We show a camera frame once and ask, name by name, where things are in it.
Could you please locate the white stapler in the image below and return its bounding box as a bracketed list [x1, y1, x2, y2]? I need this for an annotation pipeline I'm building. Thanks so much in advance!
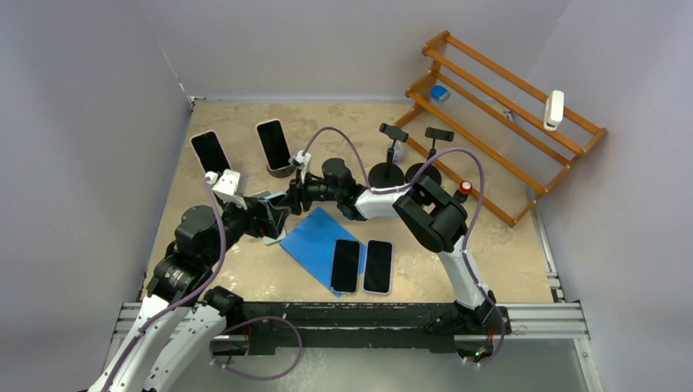
[543, 90, 565, 131]

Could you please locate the blue mat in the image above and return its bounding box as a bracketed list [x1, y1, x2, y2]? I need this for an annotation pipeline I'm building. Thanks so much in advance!
[279, 207, 365, 298]

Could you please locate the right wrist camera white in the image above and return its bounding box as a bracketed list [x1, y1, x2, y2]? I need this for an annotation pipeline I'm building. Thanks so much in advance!
[289, 150, 311, 184]

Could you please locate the orange wooden rack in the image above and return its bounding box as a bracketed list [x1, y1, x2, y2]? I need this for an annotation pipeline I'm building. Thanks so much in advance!
[396, 30, 606, 227]

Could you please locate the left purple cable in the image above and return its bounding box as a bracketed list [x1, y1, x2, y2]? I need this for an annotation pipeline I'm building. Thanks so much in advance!
[100, 172, 304, 392]

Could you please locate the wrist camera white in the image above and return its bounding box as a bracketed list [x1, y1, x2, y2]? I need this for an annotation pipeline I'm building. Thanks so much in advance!
[204, 169, 248, 210]
[289, 150, 311, 184]

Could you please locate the brown round phone stand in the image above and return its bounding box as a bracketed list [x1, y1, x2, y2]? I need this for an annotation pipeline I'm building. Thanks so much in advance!
[266, 164, 297, 178]

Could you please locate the blue white eraser block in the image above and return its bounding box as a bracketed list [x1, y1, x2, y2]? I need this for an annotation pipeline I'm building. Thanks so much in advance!
[430, 85, 450, 103]

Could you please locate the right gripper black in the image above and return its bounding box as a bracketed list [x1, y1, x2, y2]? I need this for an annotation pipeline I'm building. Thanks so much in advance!
[281, 167, 342, 216]

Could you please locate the pink phone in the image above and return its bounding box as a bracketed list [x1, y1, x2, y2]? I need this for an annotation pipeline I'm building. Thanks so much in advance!
[256, 119, 291, 172]
[190, 130, 232, 172]

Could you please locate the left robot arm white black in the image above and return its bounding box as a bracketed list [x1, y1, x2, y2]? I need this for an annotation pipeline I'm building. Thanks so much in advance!
[90, 198, 291, 391]

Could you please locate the black round phone stand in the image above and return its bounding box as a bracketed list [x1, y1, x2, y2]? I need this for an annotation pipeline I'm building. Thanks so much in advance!
[405, 127, 456, 188]
[368, 123, 409, 188]

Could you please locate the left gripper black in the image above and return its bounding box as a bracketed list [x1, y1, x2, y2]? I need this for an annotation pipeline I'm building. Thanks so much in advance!
[204, 194, 288, 265]

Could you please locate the red black knob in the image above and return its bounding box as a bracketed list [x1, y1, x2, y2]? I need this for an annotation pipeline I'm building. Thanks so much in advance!
[454, 180, 473, 204]

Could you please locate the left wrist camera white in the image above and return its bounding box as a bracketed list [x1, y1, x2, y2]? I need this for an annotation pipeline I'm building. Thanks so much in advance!
[204, 169, 248, 210]

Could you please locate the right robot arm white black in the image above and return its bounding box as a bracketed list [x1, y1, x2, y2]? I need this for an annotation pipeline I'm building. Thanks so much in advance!
[279, 158, 496, 332]

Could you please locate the light blue phone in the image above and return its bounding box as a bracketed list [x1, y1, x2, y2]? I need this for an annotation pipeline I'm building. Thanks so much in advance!
[253, 190, 288, 207]

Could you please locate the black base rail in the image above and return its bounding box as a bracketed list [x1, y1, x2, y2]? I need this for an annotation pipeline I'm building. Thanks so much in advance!
[114, 300, 591, 359]

